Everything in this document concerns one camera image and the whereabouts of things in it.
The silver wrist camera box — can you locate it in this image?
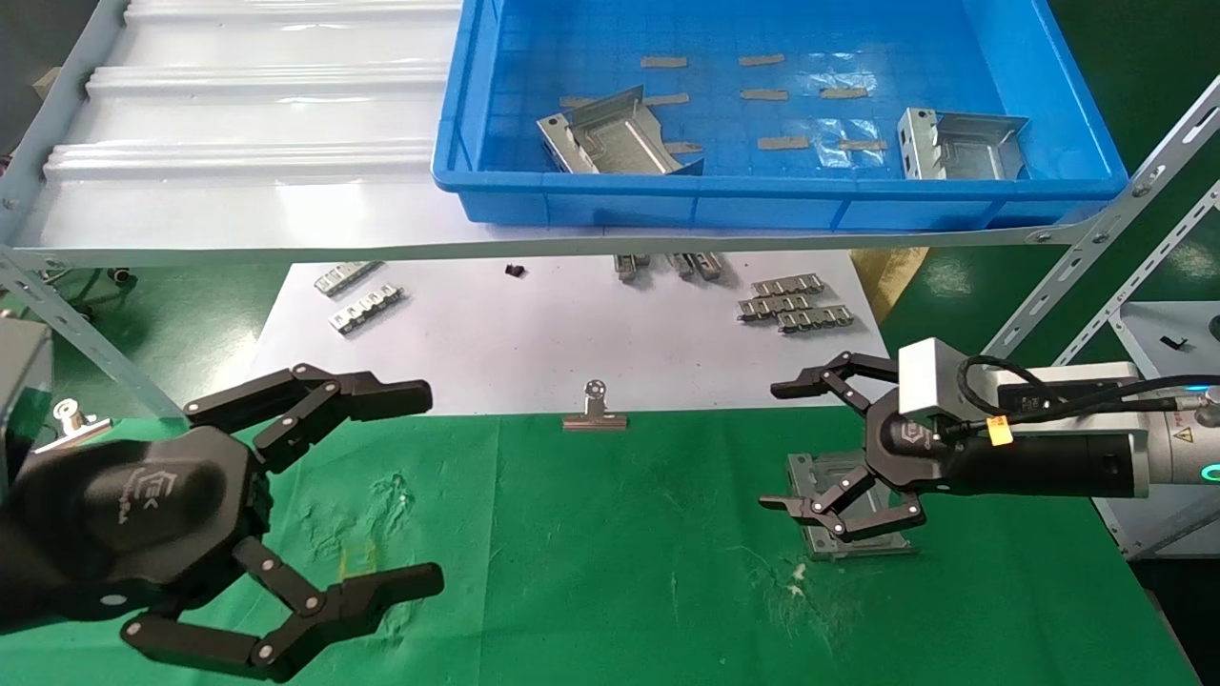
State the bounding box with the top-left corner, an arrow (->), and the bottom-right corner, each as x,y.
899,337 -> 998,422

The green table cloth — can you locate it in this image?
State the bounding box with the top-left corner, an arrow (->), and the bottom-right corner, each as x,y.
0,405 -> 1202,686

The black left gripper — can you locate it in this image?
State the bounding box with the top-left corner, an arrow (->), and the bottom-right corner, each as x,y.
19,362 -> 446,684

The white slotted angle rack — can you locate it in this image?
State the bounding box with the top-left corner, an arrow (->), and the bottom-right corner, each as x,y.
1034,181 -> 1220,563

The silver sheet metal bracket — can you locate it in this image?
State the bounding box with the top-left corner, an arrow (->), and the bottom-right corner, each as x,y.
784,452 -> 918,561
898,106 -> 1032,183
536,85 -> 707,178

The silver binder clip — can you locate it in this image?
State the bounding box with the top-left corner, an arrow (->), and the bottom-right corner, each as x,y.
562,379 -> 628,433
33,398 -> 111,454

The large blue plastic bin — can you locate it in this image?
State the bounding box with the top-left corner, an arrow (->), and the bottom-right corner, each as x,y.
431,0 -> 1132,232

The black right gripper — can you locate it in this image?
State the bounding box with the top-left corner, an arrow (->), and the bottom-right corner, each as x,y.
760,352 -> 960,545

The grey metal shelf rack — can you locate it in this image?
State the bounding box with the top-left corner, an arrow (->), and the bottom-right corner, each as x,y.
0,0 -> 1220,425

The clear plastic film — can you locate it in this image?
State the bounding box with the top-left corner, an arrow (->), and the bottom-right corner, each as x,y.
810,71 -> 892,171

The black camera cable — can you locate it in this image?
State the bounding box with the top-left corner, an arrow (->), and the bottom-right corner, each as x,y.
956,355 -> 1220,427

